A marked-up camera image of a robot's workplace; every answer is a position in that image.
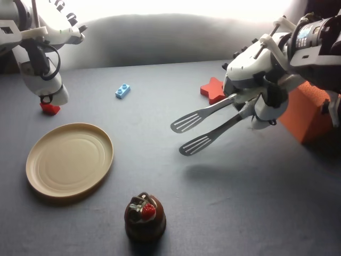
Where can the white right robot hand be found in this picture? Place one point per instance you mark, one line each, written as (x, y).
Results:
(247, 64)

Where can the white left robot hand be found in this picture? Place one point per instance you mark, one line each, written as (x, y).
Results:
(56, 29)

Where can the chocolate cupcake toy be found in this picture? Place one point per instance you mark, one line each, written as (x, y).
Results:
(144, 221)

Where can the beige round plate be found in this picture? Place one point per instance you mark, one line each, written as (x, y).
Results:
(69, 160)

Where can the red star block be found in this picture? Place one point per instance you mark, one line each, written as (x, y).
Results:
(211, 89)

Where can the orange foam block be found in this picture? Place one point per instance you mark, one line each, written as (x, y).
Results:
(303, 114)

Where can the red toy brick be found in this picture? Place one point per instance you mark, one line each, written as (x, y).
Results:
(50, 110)

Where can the light blue toy brick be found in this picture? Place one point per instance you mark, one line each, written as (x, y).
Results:
(123, 92)

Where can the white backdrop sheet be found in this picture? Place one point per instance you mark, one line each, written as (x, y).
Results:
(160, 32)

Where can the grey table cloth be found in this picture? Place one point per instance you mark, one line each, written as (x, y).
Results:
(213, 213)

